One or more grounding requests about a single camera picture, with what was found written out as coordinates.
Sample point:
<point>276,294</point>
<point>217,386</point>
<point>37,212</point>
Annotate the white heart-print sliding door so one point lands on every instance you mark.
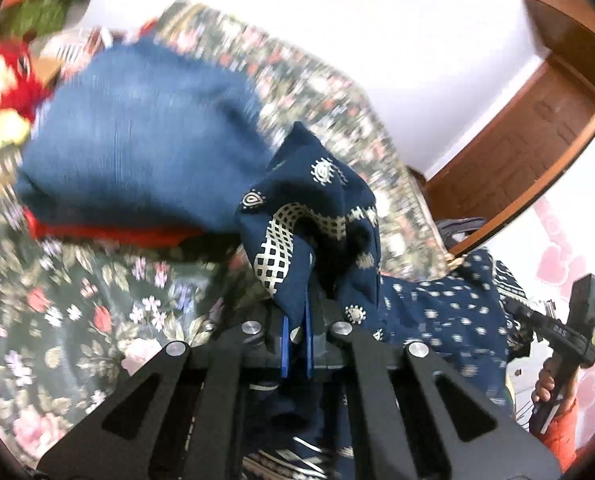
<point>542,240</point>

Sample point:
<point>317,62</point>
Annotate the striped cloth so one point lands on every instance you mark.
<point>77,47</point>

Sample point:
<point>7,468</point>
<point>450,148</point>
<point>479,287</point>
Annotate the blue jeans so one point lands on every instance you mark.
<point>152,135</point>

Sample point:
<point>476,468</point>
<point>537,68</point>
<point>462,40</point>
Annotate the wooden wardrobe frame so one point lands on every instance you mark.
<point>527,210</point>

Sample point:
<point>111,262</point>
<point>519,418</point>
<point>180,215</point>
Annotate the red fleece cloth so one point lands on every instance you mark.
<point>22,90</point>

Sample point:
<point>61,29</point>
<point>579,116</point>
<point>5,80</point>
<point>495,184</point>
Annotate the dark grey cloth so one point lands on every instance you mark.
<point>457,227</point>

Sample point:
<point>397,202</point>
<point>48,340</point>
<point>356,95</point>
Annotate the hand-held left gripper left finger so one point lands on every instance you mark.
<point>285,352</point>

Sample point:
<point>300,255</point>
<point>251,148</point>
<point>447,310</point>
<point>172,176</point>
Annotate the wooden overhead cabinet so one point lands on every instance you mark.
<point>567,20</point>

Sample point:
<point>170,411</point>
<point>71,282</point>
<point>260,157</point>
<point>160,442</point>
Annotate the green floral blanket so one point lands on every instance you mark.
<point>77,320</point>

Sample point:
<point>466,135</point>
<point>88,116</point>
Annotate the brown wooden door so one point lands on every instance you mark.
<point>517,150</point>

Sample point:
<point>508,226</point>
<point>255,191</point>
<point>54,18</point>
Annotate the green printed cloth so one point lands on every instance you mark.
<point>37,16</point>

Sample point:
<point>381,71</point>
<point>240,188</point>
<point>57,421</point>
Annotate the red garment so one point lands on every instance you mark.
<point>107,232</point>

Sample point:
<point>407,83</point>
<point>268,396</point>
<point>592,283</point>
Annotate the navy patterned garment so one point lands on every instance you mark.
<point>327,185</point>

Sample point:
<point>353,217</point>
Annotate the person's right hand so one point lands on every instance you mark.
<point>545,385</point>

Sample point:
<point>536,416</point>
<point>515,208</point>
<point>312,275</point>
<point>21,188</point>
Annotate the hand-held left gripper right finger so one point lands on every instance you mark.
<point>307,347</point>

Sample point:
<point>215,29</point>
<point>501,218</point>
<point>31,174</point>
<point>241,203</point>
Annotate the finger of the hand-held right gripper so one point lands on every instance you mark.
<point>527,312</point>

